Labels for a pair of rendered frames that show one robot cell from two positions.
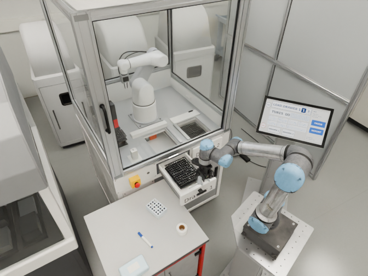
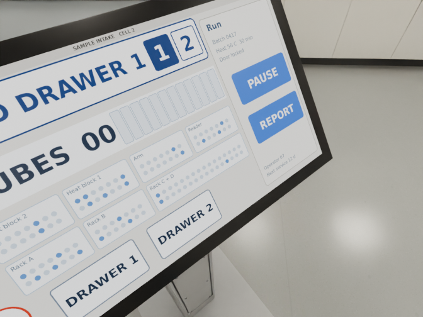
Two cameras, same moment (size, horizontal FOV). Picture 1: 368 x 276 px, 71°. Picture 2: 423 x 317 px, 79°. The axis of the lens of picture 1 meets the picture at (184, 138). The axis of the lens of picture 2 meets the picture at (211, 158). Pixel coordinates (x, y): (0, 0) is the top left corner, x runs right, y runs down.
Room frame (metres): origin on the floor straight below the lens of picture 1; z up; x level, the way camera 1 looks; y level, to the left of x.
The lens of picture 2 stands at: (1.48, -0.72, 1.30)
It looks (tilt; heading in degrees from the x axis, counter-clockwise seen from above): 50 degrees down; 304
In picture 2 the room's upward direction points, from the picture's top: 2 degrees counter-clockwise
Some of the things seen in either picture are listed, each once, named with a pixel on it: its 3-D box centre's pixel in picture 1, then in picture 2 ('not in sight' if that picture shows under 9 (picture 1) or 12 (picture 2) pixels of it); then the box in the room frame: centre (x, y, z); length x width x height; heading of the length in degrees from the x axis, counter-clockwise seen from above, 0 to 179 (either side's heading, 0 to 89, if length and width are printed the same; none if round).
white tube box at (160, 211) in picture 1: (156, 208); not in sight; (1.02, 0.18, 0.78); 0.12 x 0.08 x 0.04; 48
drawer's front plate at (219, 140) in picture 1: (207, 147); not in sight; (1.54, -0.19, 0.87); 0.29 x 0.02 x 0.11; 123
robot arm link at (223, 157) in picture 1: (223, 156); not in sight; (1.02, -0.22, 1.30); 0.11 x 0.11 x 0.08; 51
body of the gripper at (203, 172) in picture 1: (205, 169); not in sight; (1.06, -0.13, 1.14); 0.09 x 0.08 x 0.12; 33
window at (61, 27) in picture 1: (74, 73); not in sight; (1.53, 0.71, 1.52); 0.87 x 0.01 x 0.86; 33
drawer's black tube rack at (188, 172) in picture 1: (182, 173); not in sight; (1.27, 0.01, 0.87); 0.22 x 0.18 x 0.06; 33
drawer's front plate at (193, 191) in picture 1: (198, 191); not in sight; (1.10, -0.10, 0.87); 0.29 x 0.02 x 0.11; 123
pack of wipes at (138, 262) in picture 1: (133, 269); not in sight; (0.62, 0.27, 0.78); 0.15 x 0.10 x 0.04; 126
